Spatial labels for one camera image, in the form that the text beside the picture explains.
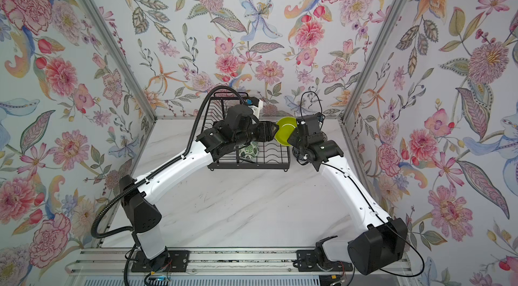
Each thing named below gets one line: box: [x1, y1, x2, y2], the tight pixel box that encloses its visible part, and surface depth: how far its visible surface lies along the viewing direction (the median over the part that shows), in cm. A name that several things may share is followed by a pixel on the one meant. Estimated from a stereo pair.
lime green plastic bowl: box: [275, 116, 298, 147], surface depth 79 cm
